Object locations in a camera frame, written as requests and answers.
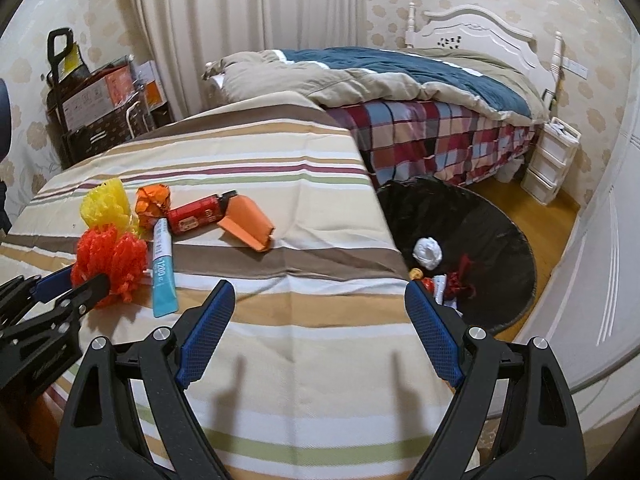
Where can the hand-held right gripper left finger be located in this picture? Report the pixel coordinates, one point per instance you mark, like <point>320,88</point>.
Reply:
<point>205,335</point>

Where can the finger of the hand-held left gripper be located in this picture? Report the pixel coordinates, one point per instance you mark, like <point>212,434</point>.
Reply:
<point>52,284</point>
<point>85,294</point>

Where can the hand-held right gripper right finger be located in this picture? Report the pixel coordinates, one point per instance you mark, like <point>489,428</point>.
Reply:
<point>435,335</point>

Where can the red-orange foam net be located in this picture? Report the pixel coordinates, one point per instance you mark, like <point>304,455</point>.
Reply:
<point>117,260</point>

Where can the orange-red plastic bag ball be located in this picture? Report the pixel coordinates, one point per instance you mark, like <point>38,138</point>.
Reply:
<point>429,287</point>

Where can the silver pouch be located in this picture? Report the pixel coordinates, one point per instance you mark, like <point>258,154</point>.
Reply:
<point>442,287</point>

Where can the blue and white tube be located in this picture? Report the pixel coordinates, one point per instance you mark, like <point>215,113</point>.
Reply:
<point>162,270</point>

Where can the white paper ball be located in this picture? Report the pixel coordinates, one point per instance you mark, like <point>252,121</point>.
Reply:
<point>427,252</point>

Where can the yellow foam net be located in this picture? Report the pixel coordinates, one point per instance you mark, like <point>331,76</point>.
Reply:
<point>105,205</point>

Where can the orange paper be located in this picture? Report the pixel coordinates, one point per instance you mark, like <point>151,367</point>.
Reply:
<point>152,202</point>

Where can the orange paper packet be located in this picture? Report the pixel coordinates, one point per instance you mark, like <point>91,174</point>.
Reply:
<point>250,225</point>

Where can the dark red bottle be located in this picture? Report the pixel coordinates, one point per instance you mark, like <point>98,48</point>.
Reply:
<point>195,215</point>

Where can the black trash bin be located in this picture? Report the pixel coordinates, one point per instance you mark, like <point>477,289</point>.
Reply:
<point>475,220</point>

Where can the striped tablecloth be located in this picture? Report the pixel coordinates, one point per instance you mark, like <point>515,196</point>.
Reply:
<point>300,310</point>

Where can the white wardrobe door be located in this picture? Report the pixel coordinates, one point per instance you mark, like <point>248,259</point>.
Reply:
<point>600,260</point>

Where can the white and orange cardboard box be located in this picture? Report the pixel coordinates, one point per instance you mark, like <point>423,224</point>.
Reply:
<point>90,100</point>

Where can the plaid bed sheet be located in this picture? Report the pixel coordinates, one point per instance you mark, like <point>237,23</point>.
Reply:
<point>425,135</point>

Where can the white plastic drawer unit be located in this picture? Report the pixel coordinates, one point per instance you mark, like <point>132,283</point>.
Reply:
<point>547,165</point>

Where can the small white orange box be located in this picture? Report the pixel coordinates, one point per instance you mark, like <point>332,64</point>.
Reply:
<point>150,85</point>

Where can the yellow tag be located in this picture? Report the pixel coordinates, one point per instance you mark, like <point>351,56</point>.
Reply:
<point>72,60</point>

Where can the blue and beige duvet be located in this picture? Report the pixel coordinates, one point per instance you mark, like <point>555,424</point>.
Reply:
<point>400,70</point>

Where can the bed with blue-beige quilt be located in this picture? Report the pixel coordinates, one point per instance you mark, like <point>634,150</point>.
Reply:
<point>475,25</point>

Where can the cream curtain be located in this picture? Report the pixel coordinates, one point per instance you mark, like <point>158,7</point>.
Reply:
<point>225,10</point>

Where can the white wall socket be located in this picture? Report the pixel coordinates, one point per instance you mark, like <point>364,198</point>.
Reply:
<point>575,67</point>

